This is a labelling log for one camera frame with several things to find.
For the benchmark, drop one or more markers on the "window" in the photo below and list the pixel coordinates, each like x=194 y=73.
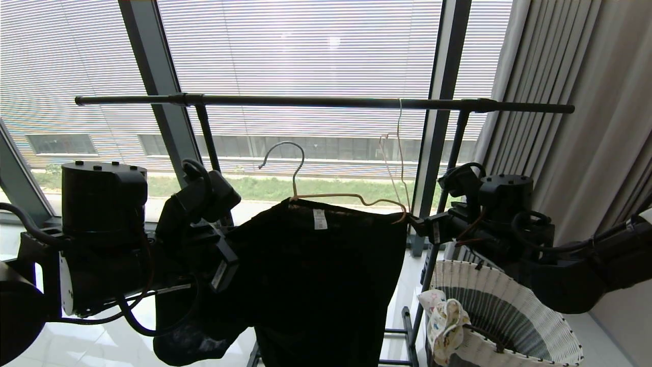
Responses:
x=163 y=127

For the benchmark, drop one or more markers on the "black garment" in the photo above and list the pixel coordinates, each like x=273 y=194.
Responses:
x=316 y=285

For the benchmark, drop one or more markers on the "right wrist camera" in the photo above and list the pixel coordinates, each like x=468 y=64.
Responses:
x=458 y=181

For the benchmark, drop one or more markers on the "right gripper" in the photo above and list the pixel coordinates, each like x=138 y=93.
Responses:
x=448 y=229

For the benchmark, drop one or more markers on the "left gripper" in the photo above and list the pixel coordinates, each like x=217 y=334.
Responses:
x=204 y=255

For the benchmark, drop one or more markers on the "white laundry basket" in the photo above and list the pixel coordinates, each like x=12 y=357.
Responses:
x=550 y=336

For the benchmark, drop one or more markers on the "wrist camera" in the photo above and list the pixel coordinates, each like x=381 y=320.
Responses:
x=209 y=199
x=458 y=181

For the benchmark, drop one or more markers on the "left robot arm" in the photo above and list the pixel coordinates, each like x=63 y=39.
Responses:
x=102 y=204

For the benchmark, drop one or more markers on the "cream printed garment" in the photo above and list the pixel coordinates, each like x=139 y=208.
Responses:
x=445 y=321

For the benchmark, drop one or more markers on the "pink clothes hanger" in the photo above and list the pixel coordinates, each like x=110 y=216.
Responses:
x=402 y=153
x=298 y=153

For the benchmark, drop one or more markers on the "beige curtain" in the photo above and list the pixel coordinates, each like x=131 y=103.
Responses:
x=586 y=102

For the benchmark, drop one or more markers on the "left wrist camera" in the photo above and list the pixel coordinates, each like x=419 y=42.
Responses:
x=209 y=199

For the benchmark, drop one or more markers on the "black clothes rack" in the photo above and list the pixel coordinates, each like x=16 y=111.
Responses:
x=305 y=101

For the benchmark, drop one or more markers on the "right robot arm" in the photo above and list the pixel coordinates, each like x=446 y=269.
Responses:
x=570 y=285

